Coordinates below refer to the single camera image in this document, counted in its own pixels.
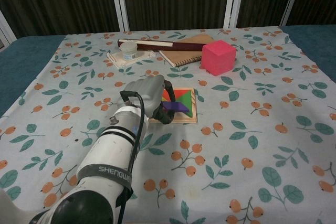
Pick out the orange large triangle piece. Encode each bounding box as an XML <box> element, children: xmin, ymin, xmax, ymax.
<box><xmin>162</xmin><ymin>89</ymin><xmax>191</xmax><ymax>103</ymax></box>

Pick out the green large triangle piece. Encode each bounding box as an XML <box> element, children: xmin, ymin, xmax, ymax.
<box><xmin>175</xmin><ymin>91</ymin><xmax>192</xmax><ymax>119</ymax></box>

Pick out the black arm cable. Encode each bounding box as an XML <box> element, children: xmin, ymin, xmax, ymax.
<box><xmin>115</xmin><ymin>90</ymin><xmax>146</xmax><ymax>224</ymax></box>

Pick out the wooden tangram tray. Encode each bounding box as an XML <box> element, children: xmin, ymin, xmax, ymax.
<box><xmin>148</xmin><ymin>87</ymin><xmax>197</xmax><ymax>124</ymax></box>

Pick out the long dark red box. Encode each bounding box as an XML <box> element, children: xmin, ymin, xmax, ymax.
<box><xmin>117</xmin><ymin>38</ymin><xmax>208</xmax><ymax>52</ymax></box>

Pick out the small white jar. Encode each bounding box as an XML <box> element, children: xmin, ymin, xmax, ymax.
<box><xmin>119</xmin><ymin>41</ymin><xmax>137</xmax><ymax>61</ymax></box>

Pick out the pink cube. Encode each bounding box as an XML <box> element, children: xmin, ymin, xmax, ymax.
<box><xmin>201</xmin><ymin>39</ymin><xmax>236</xmax><ymax>77</ymax></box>

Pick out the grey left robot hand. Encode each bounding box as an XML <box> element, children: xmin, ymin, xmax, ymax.
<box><xmin>117</xmin><ymin>74</ymin><xmax>175</xmax><ymax>125</ymax></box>

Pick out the brown spiral notebook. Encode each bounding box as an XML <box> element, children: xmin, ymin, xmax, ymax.
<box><xmin>159</xmin><ymin>34</ymin><xmax>218</xmax><ymax>68</ymax></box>

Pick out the floral patterned tablecloth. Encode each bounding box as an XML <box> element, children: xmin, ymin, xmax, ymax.
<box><xmin>0</xmin><ymin>26</ymin><xmax>336</xmax><ymax>224</ymax></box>

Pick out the purple parallelogram tangram piece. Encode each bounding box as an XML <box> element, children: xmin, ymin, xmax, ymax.
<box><xmin>162</xmin><ymin>101</ymin><xmax>190</xmax><ymax>113</ymax></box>

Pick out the white plastic holder tray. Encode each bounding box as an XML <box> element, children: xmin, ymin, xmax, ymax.
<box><xmin>107</xmin><ymin>50</ymin><xmax>156</xmax><ymax>69</ymax></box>

